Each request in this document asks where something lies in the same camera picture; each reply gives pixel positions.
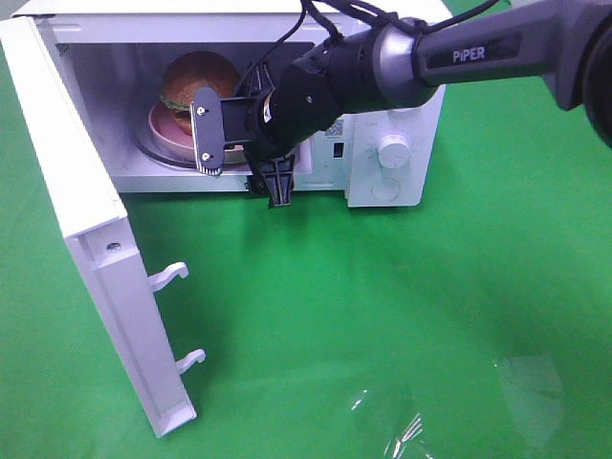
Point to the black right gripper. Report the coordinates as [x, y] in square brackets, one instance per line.
[270, 126]

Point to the round white door release button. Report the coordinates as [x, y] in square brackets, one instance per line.
[386, 190]

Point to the white microwave knob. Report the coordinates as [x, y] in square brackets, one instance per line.
[393, 151]

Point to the pink round plate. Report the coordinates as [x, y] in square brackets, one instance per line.
[169, 138]

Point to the burger with sesame-free bun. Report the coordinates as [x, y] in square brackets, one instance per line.
[190, 72]

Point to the white microwave door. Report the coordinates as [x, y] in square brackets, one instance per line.
[95, 226]

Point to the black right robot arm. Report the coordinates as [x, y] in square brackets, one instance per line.
[399, 63]

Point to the white microwave oven body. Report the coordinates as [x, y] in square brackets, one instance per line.
[89, 76]

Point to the green table cloth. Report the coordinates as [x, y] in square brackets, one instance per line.
[508, 255]

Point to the clear tape patch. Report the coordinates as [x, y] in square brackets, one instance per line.
[386, 423]
[534, 395]

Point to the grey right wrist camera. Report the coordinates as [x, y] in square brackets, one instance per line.
[208, 131]

